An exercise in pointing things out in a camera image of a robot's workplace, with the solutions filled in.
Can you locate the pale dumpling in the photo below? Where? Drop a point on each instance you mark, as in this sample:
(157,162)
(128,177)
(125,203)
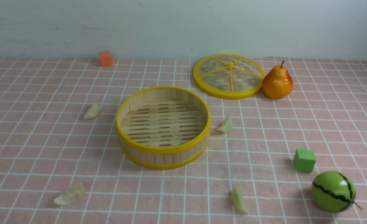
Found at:
(237,200)
(226,125)
(93,112)
(72,195)

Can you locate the yellow-rimmed bamboo steamer tray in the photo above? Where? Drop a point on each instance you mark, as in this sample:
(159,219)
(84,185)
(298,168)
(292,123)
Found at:
(163,127)

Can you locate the yellow bamboo steamer lid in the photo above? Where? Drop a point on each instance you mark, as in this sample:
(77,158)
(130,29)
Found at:
(228,76)

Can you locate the orange foam cube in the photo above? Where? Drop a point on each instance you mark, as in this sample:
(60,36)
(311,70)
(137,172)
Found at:
(105,58)

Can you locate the orange toy pear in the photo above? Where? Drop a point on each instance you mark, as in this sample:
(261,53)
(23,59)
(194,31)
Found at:
(277,83)

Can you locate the green foam cube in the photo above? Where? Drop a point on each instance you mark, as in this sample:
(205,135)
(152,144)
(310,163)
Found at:
(304,160)

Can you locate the pink checkered tablecloth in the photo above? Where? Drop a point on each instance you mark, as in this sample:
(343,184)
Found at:
(46,146)

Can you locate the green toy watermelon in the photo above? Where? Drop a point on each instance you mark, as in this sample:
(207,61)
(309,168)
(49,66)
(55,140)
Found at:
(333,192)

